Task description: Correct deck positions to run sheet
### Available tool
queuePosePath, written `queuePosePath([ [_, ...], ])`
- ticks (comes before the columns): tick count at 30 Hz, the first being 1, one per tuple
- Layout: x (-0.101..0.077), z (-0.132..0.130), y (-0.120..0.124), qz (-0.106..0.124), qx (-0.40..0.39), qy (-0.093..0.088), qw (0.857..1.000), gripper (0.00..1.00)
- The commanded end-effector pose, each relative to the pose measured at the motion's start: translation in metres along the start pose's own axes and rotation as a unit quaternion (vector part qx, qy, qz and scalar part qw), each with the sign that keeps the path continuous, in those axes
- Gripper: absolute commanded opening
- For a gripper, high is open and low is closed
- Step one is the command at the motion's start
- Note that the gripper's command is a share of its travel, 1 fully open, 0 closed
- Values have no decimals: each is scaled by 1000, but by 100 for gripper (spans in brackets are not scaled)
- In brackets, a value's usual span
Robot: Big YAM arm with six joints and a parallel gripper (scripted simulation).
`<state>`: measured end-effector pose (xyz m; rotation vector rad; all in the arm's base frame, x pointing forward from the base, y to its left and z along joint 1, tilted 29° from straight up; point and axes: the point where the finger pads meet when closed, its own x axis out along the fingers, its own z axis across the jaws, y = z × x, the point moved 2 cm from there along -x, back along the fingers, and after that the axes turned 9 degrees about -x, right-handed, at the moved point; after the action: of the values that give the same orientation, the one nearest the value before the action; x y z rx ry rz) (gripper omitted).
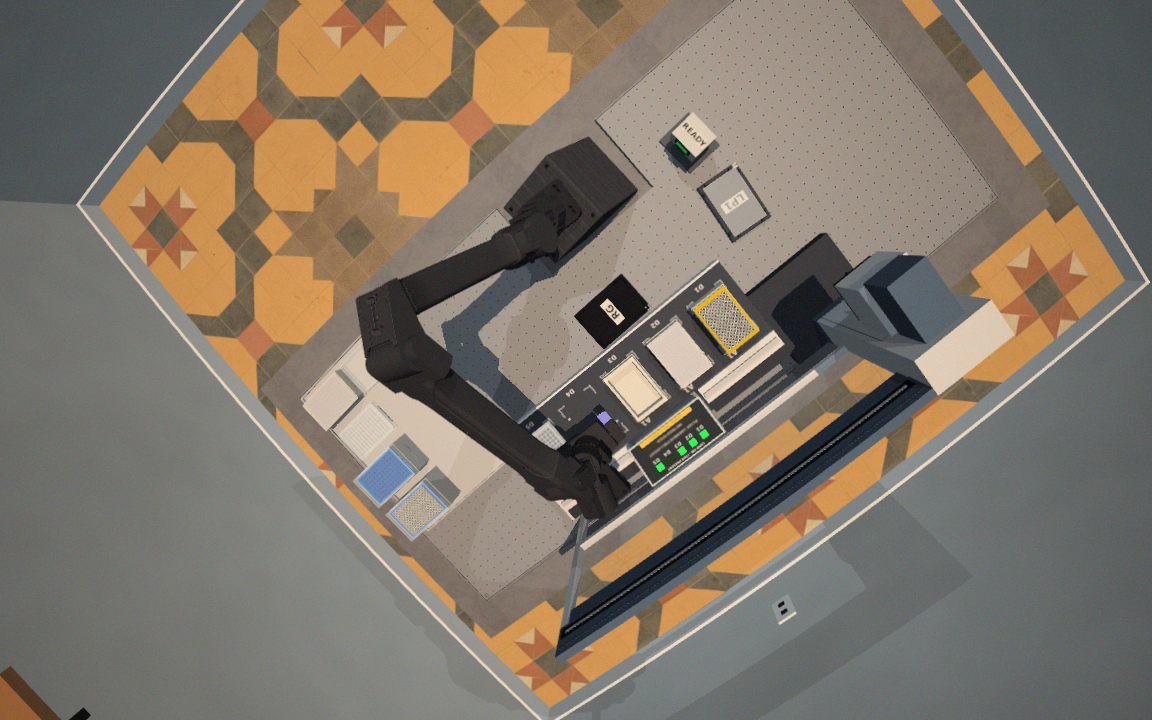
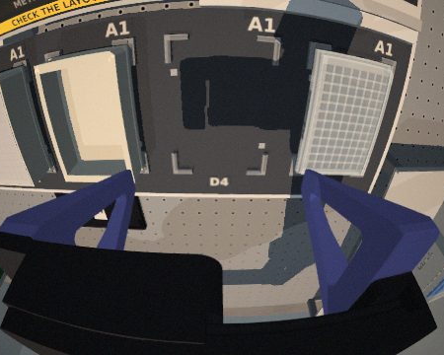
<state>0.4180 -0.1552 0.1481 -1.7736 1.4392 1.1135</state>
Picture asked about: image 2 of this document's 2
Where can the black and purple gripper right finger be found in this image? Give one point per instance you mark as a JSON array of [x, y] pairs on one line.
[[394, 239]]

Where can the black rectangular pad with rg label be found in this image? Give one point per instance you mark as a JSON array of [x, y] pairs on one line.
[[101, 220]]

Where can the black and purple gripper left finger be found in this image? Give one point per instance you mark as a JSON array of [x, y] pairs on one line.
[[57, 220]]

